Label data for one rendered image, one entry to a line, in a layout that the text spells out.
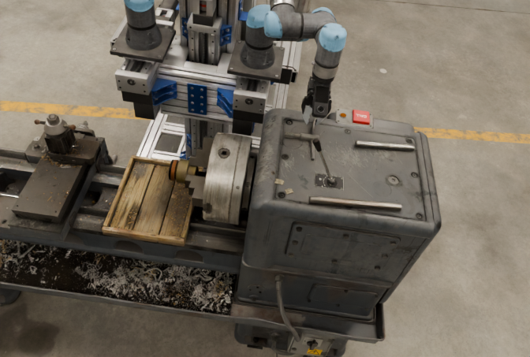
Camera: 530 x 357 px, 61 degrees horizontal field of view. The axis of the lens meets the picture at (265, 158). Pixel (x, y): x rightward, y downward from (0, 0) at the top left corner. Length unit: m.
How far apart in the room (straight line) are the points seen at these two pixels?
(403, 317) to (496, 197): 1.20
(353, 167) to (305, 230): 0.26
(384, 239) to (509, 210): 2.05
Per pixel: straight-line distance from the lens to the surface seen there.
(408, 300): 2.79
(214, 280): 2.00
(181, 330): 2.51
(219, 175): 1.47
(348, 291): 1.81
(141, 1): 1.93
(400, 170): 1.56
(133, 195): 1.84
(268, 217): 1.40
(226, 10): 2.05
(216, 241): 1.73
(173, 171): 1.61
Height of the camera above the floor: 2.36
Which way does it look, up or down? 49 degrees down
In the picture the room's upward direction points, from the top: 9 degrees clockwise
